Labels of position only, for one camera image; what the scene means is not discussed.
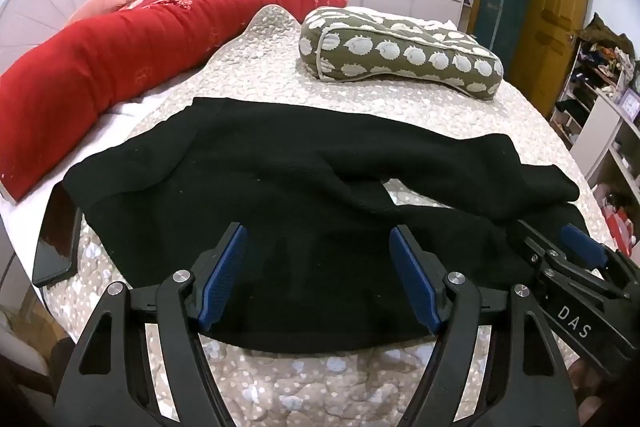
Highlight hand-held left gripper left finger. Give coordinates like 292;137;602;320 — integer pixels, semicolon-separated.
52;222;251;427

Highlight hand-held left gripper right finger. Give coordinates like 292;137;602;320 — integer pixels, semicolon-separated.
389;225;581;427

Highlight red bag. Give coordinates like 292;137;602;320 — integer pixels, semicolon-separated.
601;201;637;254

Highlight yellow wooden door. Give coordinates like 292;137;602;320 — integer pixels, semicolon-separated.
519;0;594;108

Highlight white cluttered shelf unit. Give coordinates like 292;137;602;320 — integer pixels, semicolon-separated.
550;13;640;258

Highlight red floral rolled quilt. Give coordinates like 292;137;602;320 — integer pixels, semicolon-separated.
0;0;350;202

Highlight black smartphone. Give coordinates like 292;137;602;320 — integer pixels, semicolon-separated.
31;183;84;288

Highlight small framed clock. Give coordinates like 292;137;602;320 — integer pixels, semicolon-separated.
620;88;640;122

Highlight beige quilted dotted blanket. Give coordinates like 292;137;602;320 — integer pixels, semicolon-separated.
37;4;610;427

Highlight black pants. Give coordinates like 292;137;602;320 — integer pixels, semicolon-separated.
64;97;592;354

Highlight green pillow with white print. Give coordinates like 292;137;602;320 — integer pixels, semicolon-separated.
298;6;505;102

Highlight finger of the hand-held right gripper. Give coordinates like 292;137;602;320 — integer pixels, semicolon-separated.
505;219;632;304
559;223;640;290

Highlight white bed sheet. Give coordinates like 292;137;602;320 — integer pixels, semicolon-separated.
0;94;157;305

